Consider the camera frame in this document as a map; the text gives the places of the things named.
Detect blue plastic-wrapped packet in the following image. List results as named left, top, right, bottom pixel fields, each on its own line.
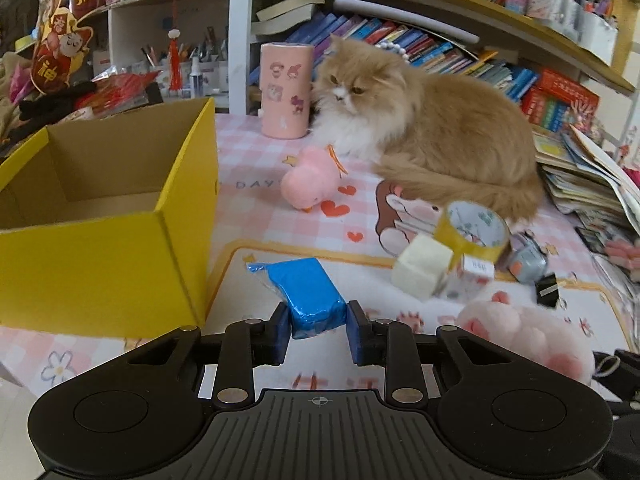
left=246, top=257, right=347, bottom=341

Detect red tassel ornament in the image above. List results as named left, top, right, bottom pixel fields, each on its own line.
left=167, top=27, right=183, bottom=91

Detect stack of magazines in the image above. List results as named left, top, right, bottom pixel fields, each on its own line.
left=532, top=125, right=640, bottom=291

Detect white shelf unit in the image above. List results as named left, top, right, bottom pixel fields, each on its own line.
left=107, top=0, right=261, bottom=116

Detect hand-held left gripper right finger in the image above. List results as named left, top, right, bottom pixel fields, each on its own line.
left=346, top=301, right=511, bottom=406

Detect pink plush paw toy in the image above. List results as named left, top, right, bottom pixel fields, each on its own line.
left=456, top=292, right=596, bottom=386

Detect red packets pile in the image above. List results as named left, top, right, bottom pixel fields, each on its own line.
left=75, top=72, right=161, bottom=111

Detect small clear plastic box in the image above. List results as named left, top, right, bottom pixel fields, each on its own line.
left=445, top=254, right=497, bottom=301

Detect small grey toy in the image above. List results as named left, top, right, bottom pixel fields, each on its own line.
left=509, top=232, right=548, bottom=283

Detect pink plush duck toy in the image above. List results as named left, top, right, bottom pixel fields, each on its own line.
left=280, top=144, right=348, bottom=212

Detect stacked lying books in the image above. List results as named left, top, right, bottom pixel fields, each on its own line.
left=252, top=0, right=333, bottom=36

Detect pink cylinder container with stickers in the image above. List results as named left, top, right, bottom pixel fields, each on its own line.
left=260, top=42, right=315, bottom=139

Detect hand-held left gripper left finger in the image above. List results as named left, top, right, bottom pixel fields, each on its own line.
left=125, top=304, right=293, bottom=408

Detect row of pens and markers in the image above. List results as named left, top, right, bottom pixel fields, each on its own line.
left=505, top=0, right=621, bottom=66

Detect yellow clear tape roll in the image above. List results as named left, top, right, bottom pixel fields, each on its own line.
left=432, top=200, right=512, bottom=266

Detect orange and white fluffy cat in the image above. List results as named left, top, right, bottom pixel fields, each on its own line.
left=311, top=32, right=546, bottom=223

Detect red and gold figure decoration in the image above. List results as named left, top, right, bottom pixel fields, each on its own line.
left=30, top=0, right=96, bottom=96

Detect black binder clip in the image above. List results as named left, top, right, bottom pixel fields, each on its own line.
left=534, top=274, right=560, bottom=307

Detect pink printed table mat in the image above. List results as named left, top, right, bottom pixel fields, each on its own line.
left=0, top=110, right=640, bottom=411

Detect yellow cardboard box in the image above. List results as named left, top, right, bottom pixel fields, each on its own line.
left=0, top=97, right=219, bottom=338

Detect black cloth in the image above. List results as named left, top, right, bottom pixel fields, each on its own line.
left=20, top=82, right=98, bottom=121

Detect curved wooden bookshelf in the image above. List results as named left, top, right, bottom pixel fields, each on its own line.
left=255, top=0, right=636, bottom=93

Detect row of colourful books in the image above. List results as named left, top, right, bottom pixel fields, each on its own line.
left=287, top=10, right=538, bottom=101

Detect white foam cube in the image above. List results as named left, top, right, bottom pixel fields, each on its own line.
left=391, top=234, right=453, bottom=302

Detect red boxed books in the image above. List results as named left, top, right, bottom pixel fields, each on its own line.
left=520, top=70, right=601, bottom=133

